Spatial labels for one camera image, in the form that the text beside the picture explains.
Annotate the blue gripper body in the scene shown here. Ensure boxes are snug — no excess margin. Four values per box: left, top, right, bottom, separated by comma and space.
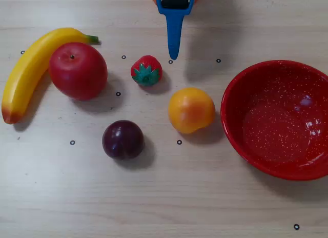
155, 0, 196, 17

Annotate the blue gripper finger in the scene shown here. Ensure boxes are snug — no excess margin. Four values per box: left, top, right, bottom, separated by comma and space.
166, 13, 186, 61

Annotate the dark purple plastic plum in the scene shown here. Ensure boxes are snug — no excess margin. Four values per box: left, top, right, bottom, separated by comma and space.
101, 120, 145, 161

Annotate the red speckled bowl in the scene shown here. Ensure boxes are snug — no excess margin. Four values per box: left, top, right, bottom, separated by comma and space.
220, 59, 328, 182

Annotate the red plastic strawberry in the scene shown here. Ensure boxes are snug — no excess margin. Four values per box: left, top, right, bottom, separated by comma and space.
130, 55, 163, 87

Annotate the orange plastic peach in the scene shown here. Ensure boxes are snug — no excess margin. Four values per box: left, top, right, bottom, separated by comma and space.
168, 87, 216, 135

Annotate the red plastic apple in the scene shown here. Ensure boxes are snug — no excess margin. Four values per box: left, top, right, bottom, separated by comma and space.
48, 42, 109, 102

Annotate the yellow plastic banana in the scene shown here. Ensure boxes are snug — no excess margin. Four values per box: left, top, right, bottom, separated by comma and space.
1, 27, 99, 125

